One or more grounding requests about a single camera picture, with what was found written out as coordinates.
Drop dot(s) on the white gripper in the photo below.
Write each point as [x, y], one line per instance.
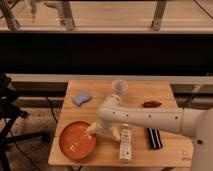
[103, 127]

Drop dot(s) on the orange ceramic bowl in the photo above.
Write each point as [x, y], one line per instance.
[74, 142]

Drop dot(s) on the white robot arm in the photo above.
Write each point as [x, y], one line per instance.
[193, 123]

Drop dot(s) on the white plastic bottle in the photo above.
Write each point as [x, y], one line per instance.
[125, 153]

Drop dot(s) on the blue sponge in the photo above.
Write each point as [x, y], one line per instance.
[79, 99]

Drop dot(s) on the black white striped object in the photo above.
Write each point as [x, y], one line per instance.
[154, 139]

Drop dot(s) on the dark red small object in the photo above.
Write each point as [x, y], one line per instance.
[152, 104]

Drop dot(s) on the black tripod stand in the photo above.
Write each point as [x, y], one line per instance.
[11, 112]

